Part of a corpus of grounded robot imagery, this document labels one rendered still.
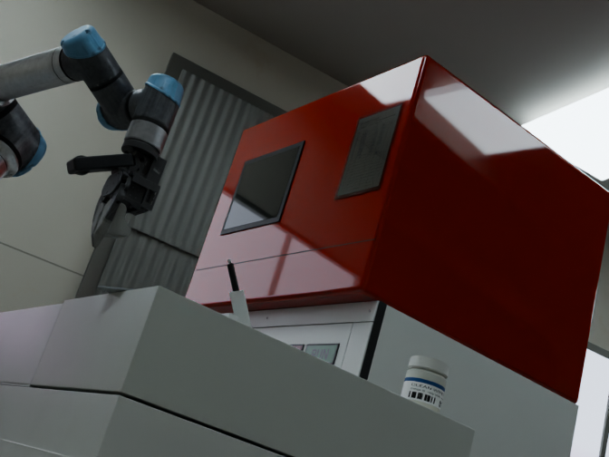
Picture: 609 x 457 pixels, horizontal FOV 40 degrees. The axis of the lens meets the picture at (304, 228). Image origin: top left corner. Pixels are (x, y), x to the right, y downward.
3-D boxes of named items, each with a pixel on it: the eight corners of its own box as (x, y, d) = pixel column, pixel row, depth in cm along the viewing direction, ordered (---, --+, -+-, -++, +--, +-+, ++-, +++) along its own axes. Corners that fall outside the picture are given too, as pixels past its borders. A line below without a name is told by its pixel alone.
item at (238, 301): (231, 368, 153) (253, 300, 158) (242, 368, 150) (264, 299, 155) (204, 356, 150) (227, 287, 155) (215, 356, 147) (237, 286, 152)
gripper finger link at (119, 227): (123, 256, 153) (141, 210, 156) (95, 242, 150) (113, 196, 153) (117, 257, 155) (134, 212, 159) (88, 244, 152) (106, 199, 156)
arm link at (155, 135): (140, 115, 158) (122, 125, 164) (131, 136, 156) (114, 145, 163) (174, 134, 161) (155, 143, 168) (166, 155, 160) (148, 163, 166)
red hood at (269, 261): (370, 394, 277) (412, 230, 297) (579, 405, 212) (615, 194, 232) (178, 308, 240) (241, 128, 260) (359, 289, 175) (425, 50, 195)
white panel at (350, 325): (154, 455, 230) (200, 318, 244) (337, 494, 165) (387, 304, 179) (144, 452, 229) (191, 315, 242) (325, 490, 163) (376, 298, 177)
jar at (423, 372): (417, 420, 148) (430, 368, 151) (446, 422, 143) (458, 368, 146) (389, 407, 145) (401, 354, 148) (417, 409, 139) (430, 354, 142)
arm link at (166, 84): (166, 94, 172) (195, 90, 166) (148, 141, 168) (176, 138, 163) (139, 72, 166) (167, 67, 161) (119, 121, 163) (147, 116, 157)
